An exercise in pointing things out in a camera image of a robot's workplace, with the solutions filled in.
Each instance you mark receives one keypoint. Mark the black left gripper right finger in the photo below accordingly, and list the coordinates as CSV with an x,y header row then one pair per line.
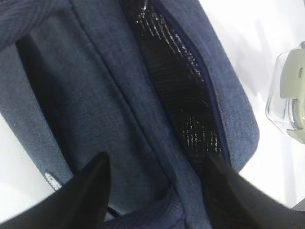
x,y
233,203

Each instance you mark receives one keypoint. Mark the navy blue lunch bag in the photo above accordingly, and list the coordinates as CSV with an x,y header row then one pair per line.
x,y
145,81

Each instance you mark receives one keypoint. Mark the glass container green lid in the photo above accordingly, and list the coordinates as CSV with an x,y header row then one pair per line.
x,y
285,106

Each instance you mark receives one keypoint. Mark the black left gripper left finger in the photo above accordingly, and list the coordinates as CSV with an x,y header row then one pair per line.
x,y
80,204

